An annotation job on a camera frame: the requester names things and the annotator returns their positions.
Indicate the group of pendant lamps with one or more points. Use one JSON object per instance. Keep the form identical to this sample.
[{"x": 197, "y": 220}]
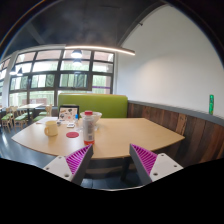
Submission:
[{"x": 76, "y": 54}]

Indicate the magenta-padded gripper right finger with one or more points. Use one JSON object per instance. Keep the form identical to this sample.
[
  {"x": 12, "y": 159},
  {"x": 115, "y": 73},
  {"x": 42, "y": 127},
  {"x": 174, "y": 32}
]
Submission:
[{"x": 165, "y": 165}]

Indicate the large dark-framed window wall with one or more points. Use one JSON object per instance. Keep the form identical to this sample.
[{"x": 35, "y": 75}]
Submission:
[{"x": 45, "y": 66}]

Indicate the long curved ceiling light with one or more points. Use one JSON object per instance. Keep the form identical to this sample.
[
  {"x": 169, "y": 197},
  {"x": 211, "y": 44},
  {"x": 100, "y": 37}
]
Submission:
[{"x": 100, "y": 48}]

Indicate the green upholstered bench backrest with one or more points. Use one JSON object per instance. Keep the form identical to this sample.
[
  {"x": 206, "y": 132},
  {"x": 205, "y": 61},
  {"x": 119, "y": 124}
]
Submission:
[{"x": 106, "y": 105}]

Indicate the green wall sign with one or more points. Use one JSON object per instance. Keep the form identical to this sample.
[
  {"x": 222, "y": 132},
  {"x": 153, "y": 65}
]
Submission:
[{"x": 211, "y": 104}]

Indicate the pale yellow mug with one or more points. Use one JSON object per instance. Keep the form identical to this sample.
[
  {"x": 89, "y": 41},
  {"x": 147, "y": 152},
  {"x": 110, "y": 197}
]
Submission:
[{"x": 51, "y": 128}]

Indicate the sticker-covered black laptop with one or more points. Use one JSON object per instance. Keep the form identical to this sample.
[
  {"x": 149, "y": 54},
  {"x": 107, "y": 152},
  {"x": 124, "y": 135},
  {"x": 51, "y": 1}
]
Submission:
[{"x": 68, "y": 113}]

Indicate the white bowl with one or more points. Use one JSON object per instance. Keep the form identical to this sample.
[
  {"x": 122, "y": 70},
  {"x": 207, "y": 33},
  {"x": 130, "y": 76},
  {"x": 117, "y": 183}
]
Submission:
[{"x": 97, "y": 116}]

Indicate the small blue-capped bottle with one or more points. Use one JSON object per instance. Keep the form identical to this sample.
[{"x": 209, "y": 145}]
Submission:
[{"x": 76, "y": 119}]

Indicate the flat round red coaster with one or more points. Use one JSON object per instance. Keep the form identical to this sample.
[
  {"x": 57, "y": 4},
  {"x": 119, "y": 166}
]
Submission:
[{"x": 72, "y": 134}]

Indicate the group of green-seated wooden chairs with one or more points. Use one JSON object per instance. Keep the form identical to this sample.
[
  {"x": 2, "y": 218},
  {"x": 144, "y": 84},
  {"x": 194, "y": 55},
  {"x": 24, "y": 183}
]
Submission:
[{"x": 20, "y": 117}]

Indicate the small dark box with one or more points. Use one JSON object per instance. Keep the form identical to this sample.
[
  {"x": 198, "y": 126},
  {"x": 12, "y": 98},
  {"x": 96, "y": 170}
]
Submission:
[{"x": 58, "y": 122}]

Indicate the wooden dining table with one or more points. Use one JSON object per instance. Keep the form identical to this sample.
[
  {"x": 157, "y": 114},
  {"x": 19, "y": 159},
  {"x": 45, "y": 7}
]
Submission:
[{"x": 30, "y": 106}]

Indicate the clear red-capped drink bottle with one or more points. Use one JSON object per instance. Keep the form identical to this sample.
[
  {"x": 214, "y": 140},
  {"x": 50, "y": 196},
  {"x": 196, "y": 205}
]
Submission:
[{"x": 88, "y": 130}]

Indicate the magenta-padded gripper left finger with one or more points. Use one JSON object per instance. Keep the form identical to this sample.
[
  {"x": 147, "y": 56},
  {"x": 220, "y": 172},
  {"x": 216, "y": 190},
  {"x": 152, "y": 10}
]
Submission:
[{"x": 57, "y": 165}]

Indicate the small white flat device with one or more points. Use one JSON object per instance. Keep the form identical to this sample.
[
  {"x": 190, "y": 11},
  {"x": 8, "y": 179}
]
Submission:
[{"x": 70, "y": 125}]

